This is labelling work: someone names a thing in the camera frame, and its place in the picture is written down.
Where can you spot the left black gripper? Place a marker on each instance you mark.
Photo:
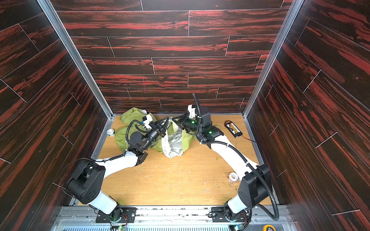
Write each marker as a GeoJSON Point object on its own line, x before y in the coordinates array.
{"type": "Point", "coordinates": [161, 127]}

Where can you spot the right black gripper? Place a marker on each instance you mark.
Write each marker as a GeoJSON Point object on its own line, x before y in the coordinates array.
{"type": "Point", "coordinates": [183, 122]}

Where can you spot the green zip-up jacket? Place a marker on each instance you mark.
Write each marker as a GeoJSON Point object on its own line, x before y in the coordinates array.
{"type": "Point", "coordinates": [174, 143]}

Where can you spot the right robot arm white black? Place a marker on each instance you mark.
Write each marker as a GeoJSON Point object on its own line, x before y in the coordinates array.
{"type": "Point", "coordinates": [255, 188]}

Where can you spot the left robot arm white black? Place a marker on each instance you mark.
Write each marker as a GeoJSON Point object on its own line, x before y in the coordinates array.
{"type": "Point", "coordinates": [86, 181]}

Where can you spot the black battery pack with label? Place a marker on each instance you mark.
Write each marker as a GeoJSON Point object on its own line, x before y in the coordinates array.
{"type": "Point", "coordinates": [234, 130]}

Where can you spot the yellow round tape measure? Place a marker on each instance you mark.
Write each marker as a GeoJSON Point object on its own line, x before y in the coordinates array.
{"type": "Point", "coordinates": [269, 227]}

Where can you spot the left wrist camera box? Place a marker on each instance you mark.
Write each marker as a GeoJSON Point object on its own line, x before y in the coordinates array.
{"type": "Point", "coordinates": [147, 120]}

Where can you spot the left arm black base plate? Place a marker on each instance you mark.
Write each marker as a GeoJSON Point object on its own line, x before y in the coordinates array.
{"type": "Point", "coordinates": [115, 215]}

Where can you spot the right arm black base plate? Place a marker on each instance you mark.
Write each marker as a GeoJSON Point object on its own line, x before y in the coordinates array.
{"type": "Point", "coordinates": [223, 214]}

